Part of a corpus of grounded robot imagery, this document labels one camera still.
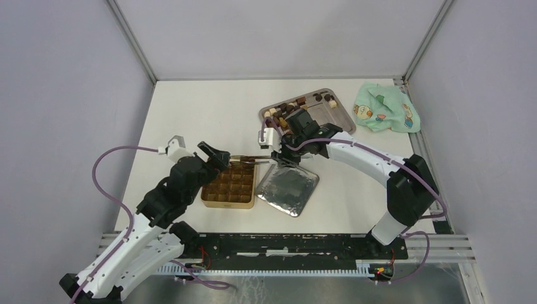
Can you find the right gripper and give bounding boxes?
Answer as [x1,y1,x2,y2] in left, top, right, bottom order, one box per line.
[271,134,308,169]

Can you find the metal serving tongs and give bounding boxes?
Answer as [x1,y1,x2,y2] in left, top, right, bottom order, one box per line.
[229,154,313,165]

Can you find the gold chocolate box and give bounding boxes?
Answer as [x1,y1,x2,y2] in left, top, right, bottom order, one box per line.
[200,161,256,209]

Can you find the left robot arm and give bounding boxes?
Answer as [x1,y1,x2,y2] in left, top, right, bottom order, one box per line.
[60,136,231,303]

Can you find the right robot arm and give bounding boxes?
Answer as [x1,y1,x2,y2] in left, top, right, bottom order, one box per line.
[258,110,441,258]

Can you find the silver box lid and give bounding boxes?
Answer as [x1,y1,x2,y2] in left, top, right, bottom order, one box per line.
[255,164,320,217]

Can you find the steel tray with chocolates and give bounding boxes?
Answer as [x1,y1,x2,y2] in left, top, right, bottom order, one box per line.
[258,88,356,134]

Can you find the green printed cloth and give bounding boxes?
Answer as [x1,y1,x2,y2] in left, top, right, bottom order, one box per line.
[352,82,421,133]

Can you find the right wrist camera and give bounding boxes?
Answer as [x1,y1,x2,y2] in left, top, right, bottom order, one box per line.
[258,128,281,152]

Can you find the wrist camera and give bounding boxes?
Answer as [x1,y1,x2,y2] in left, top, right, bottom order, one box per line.
[258,128,281,152]
[157,135,194,163]

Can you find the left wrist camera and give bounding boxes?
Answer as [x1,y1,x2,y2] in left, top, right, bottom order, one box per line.
[157,135,194,163]

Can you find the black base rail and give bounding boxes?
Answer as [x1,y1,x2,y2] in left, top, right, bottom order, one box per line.
[179,233,408,271]

